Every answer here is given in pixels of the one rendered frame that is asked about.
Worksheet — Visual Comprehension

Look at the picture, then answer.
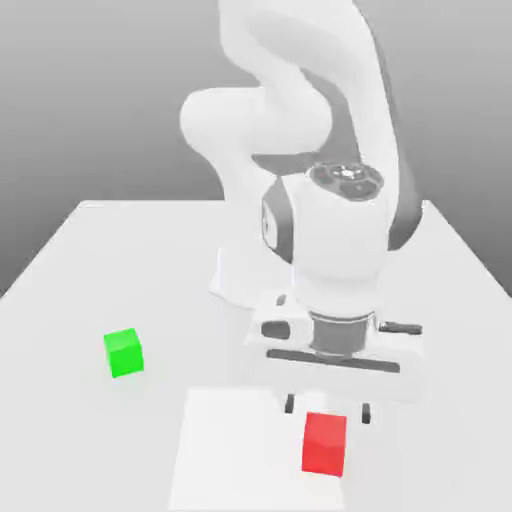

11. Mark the small green cube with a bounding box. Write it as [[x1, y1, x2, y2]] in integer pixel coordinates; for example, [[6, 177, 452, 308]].
[[102, 327, 145, 380]]

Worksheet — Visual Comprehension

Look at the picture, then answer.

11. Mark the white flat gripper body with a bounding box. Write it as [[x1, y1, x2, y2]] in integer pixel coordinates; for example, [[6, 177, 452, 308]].
[[261, 336, 425, 406]]

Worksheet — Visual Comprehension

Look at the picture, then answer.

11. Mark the small red cube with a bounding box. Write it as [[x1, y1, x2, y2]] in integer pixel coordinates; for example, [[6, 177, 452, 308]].
[[300, 411, 348, 479]]

